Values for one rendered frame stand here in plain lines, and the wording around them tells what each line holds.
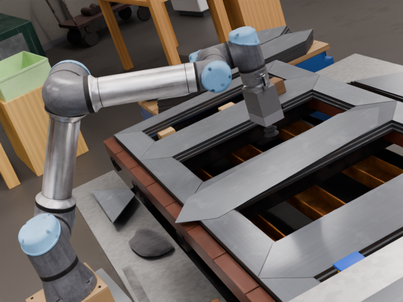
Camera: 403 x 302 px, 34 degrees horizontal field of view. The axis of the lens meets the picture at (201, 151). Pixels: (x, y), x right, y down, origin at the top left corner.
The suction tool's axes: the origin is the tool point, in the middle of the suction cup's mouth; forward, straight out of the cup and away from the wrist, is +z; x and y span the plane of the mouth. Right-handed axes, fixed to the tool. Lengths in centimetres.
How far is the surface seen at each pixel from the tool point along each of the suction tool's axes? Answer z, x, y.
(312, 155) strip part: 9.4, -7.8, -5.8
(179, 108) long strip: 10, -2, 75
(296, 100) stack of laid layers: 10.5, -30.1, 34.0
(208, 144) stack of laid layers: 10.9, 5.3, 36.8
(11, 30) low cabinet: 27, -18, 509
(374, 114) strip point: 9.2, -33.8, -2.8
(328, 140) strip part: 9.3, -15.9, -2.7
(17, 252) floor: 95, 74, 204
